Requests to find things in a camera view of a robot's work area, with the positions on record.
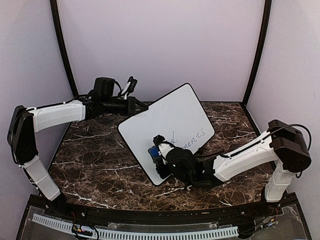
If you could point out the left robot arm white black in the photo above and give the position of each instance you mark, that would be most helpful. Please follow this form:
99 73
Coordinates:
26 122

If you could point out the white whiteboard with black frame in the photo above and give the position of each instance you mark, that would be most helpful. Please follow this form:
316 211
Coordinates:
178 116

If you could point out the blue whiteboard eraser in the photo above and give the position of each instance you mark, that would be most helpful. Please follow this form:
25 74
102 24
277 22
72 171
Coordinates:
153 151

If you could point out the white slotted cable duct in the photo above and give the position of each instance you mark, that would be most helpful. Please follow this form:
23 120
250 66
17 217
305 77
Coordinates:
121 231

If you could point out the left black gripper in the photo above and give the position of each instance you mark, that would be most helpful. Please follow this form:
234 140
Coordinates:
131 110

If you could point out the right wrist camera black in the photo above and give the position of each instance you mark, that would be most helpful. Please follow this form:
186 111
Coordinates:
182 164

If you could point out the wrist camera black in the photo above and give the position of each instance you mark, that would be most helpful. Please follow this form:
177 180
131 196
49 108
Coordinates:
182 164
104 86

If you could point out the black frame post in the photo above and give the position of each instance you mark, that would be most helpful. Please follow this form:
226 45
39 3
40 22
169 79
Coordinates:
258 53
62 46

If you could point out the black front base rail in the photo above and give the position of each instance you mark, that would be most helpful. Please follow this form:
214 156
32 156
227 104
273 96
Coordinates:
245 215

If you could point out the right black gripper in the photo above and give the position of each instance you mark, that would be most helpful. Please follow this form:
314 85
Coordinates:
162 173

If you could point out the right black frame post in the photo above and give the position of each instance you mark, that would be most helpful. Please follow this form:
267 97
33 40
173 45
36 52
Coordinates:
258 53

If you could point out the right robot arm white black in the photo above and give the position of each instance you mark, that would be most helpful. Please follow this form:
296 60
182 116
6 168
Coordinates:
282 143

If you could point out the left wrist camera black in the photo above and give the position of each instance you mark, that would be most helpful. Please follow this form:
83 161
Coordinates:
104 86

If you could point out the left black frame post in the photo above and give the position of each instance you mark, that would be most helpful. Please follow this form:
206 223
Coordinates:
62 46

